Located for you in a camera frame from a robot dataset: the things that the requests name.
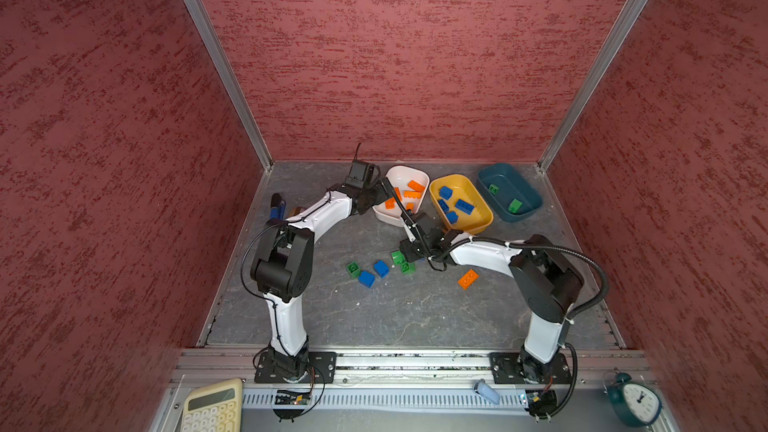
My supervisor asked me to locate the orange lego plate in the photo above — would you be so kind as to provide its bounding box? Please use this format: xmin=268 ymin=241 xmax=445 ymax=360
xmin=408 ymin=180 xmax=425 ymax=193

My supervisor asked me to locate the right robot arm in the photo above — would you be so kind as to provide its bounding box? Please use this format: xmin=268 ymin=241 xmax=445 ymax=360
xmin=400 ymin=212 xmax=593 ymax=384

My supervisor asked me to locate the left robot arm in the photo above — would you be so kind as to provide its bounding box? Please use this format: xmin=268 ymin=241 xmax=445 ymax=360
xmin=241 ymin=159 xmax=391 ymax=381

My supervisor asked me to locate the yellow plastic bin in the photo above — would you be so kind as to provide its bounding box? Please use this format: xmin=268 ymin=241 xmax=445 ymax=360
xmin=429 ymin=174 xmax=494 ymax=235

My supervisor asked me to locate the white plastic bin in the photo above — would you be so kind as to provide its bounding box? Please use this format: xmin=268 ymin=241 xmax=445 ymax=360
xmin=373 ymin=165 xmax=431 ymax=227

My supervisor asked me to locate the teal plastic bin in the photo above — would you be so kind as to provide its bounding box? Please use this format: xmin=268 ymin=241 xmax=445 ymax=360
xmin=476 ymin=163 xmax=543 ymax=223

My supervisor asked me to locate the small blue cylinder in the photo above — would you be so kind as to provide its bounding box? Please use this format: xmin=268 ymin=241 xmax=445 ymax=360
xmin=473 ymin=379 xmax=501 ymax=405

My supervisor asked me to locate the green alarm clock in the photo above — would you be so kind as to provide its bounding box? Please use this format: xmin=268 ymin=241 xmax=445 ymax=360
xmin=605 ymin=372 xmax=662 ymax=428

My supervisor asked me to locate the beige calculator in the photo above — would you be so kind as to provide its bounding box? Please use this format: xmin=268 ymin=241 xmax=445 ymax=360
xmin=180 ymin=378 xmax=243 ymax=432

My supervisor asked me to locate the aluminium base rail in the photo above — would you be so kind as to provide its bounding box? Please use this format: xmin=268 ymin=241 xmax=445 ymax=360
xmin=149 ymin=346 xmax=661 ymax=431

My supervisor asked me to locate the black corrugated cable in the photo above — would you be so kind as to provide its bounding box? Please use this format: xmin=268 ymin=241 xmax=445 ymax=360
xmin=380 ymin=176 xmax=610 ymax=320

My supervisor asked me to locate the aluminium corner post right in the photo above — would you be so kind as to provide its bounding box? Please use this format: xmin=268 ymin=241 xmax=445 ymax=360
xmin=538 ymin=0 xmax=649 ymax=174

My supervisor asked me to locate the aluminium corner post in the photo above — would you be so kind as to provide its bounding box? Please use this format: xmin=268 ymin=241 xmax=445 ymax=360
xmin=538 ymin=0 xmax=649 ymax=174
xmin=183 ymin=0 xmax=274 ymax=172

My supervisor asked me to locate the aluminium corner post left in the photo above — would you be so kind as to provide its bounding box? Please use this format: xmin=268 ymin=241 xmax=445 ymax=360
xmin=183 ymin=0 xmax=274 ymax=172

